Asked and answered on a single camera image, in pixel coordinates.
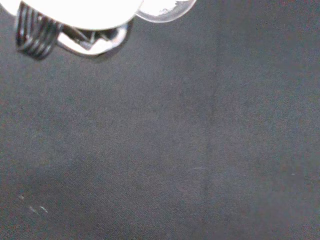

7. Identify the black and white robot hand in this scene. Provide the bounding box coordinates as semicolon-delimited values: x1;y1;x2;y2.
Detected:
0;0;145;61

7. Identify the black bench cloth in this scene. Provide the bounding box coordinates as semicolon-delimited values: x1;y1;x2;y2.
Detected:
0;0;320;240

